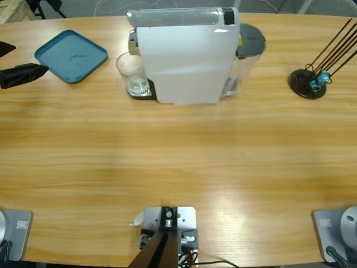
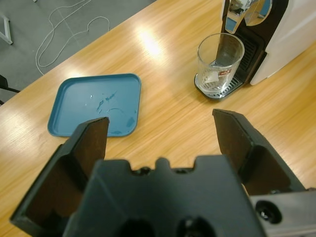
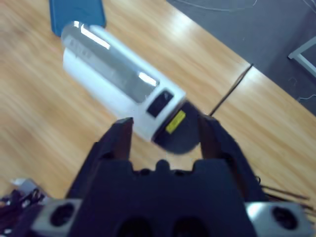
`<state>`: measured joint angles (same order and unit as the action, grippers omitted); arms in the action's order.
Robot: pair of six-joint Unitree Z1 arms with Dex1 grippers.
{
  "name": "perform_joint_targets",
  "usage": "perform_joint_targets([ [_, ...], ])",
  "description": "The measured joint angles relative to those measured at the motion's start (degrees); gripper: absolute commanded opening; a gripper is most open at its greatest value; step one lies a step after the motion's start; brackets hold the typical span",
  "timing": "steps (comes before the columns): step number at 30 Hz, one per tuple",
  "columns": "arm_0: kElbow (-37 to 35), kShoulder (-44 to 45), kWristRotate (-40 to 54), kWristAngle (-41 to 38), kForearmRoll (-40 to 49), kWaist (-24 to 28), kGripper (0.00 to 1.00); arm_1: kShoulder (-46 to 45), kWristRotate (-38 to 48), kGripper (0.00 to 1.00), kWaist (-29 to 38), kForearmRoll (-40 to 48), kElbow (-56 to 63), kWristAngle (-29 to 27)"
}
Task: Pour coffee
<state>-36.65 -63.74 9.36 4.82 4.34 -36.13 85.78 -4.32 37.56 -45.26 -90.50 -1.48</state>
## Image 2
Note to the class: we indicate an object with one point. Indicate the teal plastic tray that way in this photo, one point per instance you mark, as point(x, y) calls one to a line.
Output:
point(81, 91)

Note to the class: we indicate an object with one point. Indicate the black chair legs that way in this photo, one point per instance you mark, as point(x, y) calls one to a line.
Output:
point(3, 82)

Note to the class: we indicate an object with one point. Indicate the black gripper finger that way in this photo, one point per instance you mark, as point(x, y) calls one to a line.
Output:
point(56, 177)
point(254, 153)

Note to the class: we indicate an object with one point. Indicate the clear drinking glass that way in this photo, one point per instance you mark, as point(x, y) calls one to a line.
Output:
point(209, 64)

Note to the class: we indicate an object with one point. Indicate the white capsule coffee machine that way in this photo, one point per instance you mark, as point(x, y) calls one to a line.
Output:
point(291, 37)

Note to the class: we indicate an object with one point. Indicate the white metal frame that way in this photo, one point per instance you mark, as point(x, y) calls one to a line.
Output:
point(7, 29)

